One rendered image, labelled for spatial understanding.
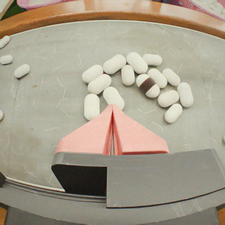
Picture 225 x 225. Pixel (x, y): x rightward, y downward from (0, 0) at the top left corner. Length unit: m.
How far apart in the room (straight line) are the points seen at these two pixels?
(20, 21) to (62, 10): 0.10
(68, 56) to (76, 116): 0.10
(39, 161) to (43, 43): 0.21
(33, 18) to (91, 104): 0.24
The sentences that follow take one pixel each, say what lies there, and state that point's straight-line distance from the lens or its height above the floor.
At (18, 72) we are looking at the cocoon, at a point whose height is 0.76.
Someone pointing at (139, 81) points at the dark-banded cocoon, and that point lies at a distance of 0.20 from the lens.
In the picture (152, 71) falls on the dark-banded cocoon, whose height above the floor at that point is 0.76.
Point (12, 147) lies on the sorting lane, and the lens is 0.25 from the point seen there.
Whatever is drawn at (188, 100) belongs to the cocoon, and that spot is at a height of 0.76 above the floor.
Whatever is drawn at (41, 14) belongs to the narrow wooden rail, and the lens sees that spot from 0.34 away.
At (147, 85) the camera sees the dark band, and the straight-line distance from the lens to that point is 0.20.
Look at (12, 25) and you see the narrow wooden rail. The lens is 0.37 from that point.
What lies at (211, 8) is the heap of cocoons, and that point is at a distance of 0.53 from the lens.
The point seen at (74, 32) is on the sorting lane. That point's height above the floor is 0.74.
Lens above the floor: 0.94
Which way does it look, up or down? 76 degrees down
